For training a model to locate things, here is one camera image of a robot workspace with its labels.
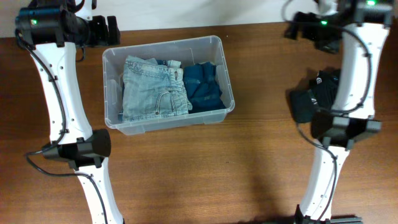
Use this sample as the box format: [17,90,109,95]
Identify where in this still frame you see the dark blue jeans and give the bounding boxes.
[121,56,174,123]

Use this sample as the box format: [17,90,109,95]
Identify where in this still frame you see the light blue jeans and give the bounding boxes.
[122,55,193,123]

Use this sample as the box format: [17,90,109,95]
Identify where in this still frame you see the clear plastic storage bin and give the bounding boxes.
[102,35,235,136]

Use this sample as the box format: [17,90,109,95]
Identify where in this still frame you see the teal towel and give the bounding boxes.
[183,62,226,114]

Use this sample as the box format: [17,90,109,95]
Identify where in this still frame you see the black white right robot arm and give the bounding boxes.
[284,0,396,224]

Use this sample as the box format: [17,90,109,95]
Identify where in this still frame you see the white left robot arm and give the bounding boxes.
[15,0,124,223]

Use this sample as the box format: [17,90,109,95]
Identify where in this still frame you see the black folded garment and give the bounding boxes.
[289,69,341,123]

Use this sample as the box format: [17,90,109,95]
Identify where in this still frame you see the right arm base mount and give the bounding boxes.
[294,205,363,224]

